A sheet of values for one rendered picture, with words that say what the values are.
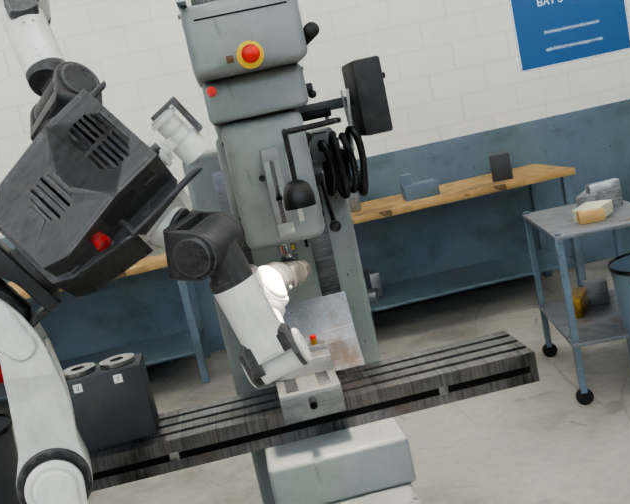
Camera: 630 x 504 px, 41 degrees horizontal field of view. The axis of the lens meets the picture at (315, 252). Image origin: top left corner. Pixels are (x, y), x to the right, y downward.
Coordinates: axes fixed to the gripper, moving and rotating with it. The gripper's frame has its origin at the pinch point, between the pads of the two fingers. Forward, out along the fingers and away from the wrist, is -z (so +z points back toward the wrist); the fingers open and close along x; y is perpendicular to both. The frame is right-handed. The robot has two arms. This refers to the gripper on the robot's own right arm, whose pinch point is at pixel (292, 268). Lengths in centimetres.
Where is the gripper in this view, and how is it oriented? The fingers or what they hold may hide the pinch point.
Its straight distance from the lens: 214.6
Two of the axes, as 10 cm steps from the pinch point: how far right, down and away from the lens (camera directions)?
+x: -9.3, 1.4, 3.4
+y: 2.1, 9.7, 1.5
